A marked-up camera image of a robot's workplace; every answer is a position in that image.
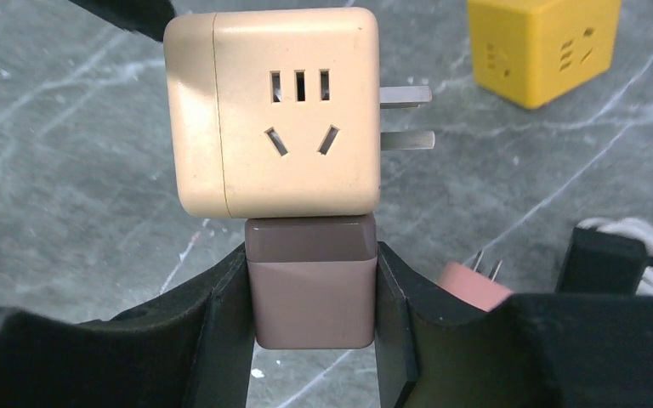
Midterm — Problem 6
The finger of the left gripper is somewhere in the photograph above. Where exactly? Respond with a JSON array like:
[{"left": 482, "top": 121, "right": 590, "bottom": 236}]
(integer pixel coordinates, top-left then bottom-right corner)
[{"left": 71, "top": 0, "right": 177, "bottom": 43}]

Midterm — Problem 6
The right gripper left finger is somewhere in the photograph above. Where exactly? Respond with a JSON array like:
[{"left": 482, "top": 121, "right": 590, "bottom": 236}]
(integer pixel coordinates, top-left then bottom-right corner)
[{"left": 0, "top": 246, "right": 254, "bottom": 407}]

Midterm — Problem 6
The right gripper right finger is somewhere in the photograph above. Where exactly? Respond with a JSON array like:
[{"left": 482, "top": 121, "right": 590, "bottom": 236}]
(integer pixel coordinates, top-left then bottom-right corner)
[{"left": 375, "top": 243, "right": 653, "bottom": 407}]

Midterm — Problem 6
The small pink cube adapter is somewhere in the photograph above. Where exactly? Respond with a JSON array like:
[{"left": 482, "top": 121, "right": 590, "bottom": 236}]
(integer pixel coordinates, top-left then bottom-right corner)
[{"left": 245, "top": 213, "right": 378, "bottom": 349}]

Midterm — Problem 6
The beige wooden cube socket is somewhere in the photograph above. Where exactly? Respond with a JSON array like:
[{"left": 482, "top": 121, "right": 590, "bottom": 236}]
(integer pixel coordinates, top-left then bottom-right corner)
[{"left": 163, "top": 7, "right": 434, "bottom": 218}]

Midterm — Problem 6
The black adapter with cable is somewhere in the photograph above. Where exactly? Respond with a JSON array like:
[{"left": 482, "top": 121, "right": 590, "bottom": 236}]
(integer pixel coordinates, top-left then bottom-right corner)
[{"left": 555, "top": 227, "right": 653, "bottom": 296}]

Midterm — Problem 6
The yellow cube socket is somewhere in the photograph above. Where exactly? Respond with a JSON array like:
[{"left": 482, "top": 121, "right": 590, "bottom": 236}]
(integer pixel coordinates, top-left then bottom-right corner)
[{"left": 467, "top": 0, "right": 622, "bottom": 109}]

